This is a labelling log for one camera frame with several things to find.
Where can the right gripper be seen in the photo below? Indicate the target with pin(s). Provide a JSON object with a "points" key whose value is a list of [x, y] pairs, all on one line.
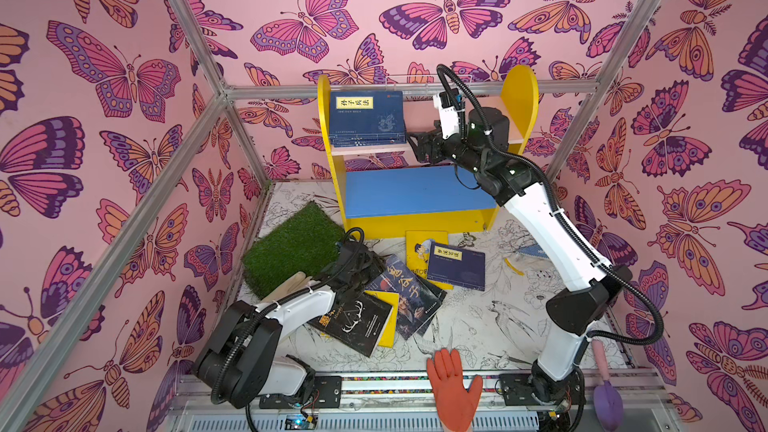
{"points": [[426, 147]]}

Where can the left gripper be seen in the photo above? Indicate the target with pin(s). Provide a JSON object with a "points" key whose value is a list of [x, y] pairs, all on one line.
{"points": [[373, 264]]}

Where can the yellow cartoon cover book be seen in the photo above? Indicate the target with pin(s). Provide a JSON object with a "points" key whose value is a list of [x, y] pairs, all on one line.
{"points": [[418, 246]]}

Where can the dark purple cover book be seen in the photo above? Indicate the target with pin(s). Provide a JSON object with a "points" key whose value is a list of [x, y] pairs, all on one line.
{"points": [[418, 300]]}

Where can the navy book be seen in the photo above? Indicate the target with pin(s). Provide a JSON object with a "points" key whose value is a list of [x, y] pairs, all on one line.
{"points": [[457, 266], [369, 144], [360, 114], [369, 137]]}

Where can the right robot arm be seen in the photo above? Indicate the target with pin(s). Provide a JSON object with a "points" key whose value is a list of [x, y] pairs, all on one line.
{"points": [[590, 279]]}

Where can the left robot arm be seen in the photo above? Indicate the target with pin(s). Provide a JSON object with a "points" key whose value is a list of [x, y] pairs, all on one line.
{"points": [[240, 362]]}

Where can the green artificial grass mat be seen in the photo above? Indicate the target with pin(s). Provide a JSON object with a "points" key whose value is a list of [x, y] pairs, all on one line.
{"points": [[305, 242]]}

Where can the beige cloth glove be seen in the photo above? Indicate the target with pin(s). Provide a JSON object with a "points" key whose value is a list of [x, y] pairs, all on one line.
{"points": [[297, 283]]}

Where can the black book yellow title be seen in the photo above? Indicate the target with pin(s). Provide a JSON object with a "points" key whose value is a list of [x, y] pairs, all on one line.
{"points": [[358, 323]]}

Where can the yellow pink blue bookshelf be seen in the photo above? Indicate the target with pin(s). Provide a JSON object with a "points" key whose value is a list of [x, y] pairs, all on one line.
{"points": [[387, 203]]}

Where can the thin yellow book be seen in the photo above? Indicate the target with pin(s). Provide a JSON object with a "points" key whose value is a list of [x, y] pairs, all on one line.
{"points": [[387, 337]]}

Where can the green circuit board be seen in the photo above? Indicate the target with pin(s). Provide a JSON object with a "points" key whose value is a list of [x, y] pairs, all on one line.
{"points": [[300, 422]]}

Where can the red rubber glove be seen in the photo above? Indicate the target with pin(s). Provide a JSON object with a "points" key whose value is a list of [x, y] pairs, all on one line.
{"points": [[456, 405]]}

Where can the purple plastic scoop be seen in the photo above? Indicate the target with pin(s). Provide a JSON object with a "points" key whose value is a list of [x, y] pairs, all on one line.
{"points": [[607, 401]]}

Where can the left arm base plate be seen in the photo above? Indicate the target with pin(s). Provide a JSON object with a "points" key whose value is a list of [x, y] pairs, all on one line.
{"points": [[318, 392]]}

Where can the aluminium rail base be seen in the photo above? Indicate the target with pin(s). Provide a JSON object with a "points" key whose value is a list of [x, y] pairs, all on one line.
{"points": [[403, 401]]}

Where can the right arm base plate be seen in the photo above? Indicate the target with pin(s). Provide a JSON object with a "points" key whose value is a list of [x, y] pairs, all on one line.
{"points": [[536, 389]]}

